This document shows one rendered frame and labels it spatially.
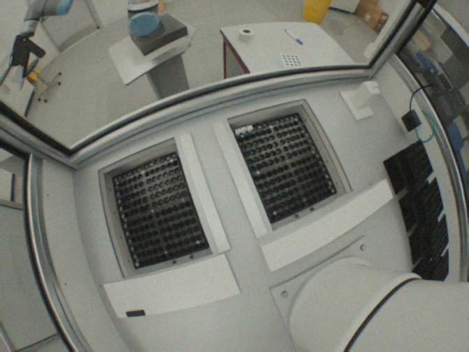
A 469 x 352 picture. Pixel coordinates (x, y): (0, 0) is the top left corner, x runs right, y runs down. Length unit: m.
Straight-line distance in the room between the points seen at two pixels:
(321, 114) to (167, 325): 0.57
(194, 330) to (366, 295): 0.31
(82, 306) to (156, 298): 0.17
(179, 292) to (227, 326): 0.12
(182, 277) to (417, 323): 0.35
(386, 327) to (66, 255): 0.51
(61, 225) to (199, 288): 0.31
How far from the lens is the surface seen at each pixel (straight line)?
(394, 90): 0.68
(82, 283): 0.45
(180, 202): 0.40
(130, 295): 0.41
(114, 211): 0.50
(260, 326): 0.41
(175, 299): 0.37
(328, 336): 0.28
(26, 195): 0.43
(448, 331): 0.22
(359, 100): 0.53
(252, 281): 0.36
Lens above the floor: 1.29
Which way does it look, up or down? 75 degrees down
